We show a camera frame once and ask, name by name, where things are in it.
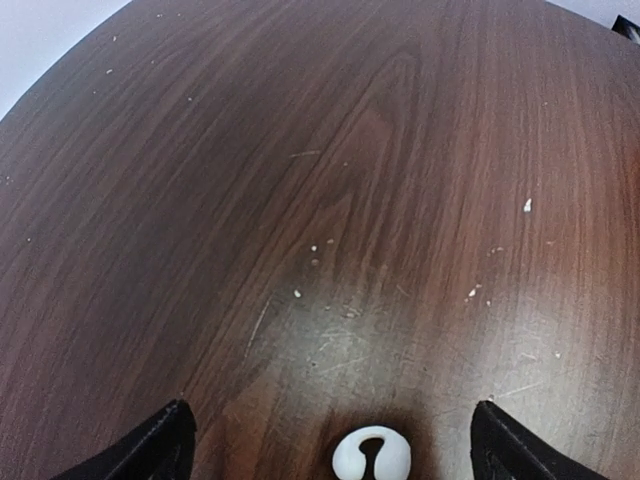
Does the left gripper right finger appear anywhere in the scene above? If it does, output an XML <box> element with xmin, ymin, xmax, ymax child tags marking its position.
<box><xmin>470</xmin><ymin>401</ymin><xmax>606</xmax><ymax>480</ymax></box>

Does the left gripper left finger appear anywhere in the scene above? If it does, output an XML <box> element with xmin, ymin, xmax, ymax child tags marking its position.
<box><xmin>56</xmin><ymin>400</ymin><xmax>197</xmax><ymax>480</ymax></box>

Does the white earbud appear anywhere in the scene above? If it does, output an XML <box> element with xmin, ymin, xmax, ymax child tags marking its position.
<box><xmin>331</xmin><ymin>425</ymin><xmax>412</xmax><ymax>480</ymax></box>

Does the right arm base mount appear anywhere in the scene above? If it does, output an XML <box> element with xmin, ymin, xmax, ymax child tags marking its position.
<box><xmin>611</xmin><ymin>15</ymin><xmax>640</xmax><ymax>45</ymax></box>

